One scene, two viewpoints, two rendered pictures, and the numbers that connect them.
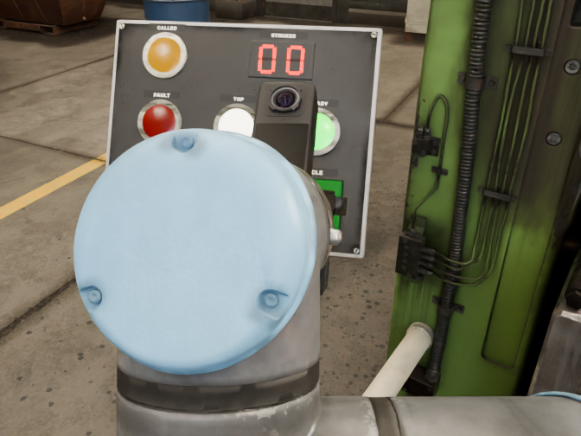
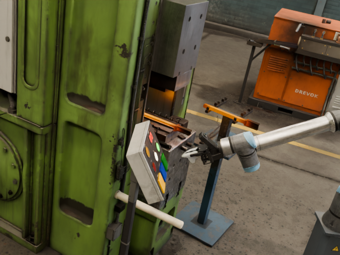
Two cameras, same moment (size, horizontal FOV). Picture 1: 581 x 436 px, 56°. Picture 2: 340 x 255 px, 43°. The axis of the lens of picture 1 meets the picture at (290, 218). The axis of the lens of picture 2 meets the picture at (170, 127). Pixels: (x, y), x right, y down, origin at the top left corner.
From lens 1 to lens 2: 2.25 m
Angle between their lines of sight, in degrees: 86
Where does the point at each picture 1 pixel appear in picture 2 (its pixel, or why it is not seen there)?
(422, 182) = (119, 152)
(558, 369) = (169, 161)
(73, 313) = not seen: outside the picture
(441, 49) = (123, 118)
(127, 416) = (254, 154)
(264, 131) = (208, 140)
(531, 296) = not seen: hidden behind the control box
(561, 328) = (170, 153)
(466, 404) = not seen: hidden behind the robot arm
